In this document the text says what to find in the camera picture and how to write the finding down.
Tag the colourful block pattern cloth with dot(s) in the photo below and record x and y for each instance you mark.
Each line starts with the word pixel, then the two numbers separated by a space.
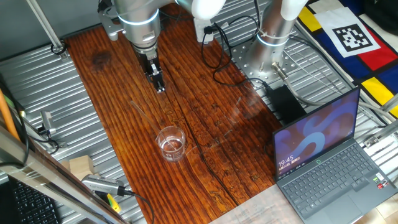
pixel 373 59

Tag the small wooden block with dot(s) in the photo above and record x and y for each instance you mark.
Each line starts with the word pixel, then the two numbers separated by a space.
pixel 65 165

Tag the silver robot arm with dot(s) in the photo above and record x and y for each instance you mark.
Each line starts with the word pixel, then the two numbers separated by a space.
pixel 140 18

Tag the black fabric bag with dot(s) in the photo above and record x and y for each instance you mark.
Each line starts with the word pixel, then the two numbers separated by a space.
pixel 382 12

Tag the grey open laptop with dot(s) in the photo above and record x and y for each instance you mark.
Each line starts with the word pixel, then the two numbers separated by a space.
pixel 326 177

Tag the black power adapter brick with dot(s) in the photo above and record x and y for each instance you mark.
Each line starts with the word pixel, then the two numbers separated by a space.
pixel 286 104

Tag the clear glass stirring rod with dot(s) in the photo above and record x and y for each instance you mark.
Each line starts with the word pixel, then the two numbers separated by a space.
pixel 144 116

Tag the white power strip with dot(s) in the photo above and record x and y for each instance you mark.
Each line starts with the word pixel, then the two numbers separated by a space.
pixel 199 35

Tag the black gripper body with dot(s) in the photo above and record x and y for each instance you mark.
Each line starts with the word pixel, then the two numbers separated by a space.
pixel 146 62

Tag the aluminium frame beam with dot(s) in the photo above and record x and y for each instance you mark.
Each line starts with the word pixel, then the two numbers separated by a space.
pixel 46 174

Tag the orange tube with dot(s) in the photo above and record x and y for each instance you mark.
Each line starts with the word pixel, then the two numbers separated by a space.
pixel 7 115

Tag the yellow box green button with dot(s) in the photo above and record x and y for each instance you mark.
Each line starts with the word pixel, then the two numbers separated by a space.
pixel 113 203

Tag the aluminium extrusion bar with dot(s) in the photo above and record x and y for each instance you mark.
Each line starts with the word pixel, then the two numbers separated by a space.
pixel 391 104
pixel 385 130

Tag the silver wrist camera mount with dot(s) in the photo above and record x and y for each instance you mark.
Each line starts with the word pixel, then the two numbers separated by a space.
pixel 109 25

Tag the black computer keyboard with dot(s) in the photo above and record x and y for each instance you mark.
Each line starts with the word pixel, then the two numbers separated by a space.
pixel 31 205

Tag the large wooden block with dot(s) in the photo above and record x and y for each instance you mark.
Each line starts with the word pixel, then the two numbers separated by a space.
pixel 81 166

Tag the slanted aluminium pole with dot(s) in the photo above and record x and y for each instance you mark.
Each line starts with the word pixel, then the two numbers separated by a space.
pixel 43 23

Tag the brown wooden board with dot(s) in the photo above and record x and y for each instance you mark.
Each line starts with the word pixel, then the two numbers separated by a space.
pixel 217 155

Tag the clear glass beaker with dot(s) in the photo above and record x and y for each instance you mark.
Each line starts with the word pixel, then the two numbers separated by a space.
pixel 171 146

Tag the white printed marker sheet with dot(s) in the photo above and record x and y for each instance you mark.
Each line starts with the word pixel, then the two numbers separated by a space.
pixel 351 37

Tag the perforated aluminium base plate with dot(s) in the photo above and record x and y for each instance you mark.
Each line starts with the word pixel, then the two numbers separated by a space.
pixel 242 59

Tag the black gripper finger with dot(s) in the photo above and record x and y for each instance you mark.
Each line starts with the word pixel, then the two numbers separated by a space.
pixel 158 77
pixel 150 79

